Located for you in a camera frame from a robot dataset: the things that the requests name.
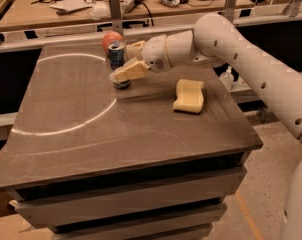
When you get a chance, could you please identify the grey drawer cabinet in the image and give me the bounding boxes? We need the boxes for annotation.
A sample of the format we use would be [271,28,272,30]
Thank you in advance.
[0,41,261,240]

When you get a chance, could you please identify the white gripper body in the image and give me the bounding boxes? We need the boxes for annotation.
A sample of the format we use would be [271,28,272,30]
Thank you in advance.
[141,35,171,73]

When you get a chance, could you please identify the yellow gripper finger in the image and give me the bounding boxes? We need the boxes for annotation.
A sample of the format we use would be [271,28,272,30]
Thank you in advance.
[126,41,145,60]
[109,57,150,83]

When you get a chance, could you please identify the metal frame rail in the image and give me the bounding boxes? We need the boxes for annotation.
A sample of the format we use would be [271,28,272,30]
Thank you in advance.
[0,2,302,52]

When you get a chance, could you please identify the yellow sponge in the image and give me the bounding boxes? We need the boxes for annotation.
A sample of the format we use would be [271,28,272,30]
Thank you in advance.
[173,79,205,113]

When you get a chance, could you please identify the clear bottle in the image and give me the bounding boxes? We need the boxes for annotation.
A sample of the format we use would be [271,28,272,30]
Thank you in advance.
[237,76,248,87]
[219,66,234,91]

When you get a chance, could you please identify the clear bottle right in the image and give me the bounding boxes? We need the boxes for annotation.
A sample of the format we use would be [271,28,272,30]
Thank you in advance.
[237,76,248,87]

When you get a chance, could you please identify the redbull can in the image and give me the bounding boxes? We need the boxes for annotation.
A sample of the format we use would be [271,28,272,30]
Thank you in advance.
[107,40,131,91]

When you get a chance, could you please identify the clear bottle left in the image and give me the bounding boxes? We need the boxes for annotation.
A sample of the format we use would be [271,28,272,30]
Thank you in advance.
[219,66,234,91]

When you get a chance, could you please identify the white papers on desk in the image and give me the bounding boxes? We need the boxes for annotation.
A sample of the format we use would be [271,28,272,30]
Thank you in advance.
[50,0,93,11]

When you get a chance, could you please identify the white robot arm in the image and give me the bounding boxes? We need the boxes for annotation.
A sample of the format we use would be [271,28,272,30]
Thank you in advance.
[110,14,302,240]

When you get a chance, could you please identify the orange ball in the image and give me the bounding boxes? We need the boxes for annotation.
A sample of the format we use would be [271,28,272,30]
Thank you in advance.
[102,31,123,53]

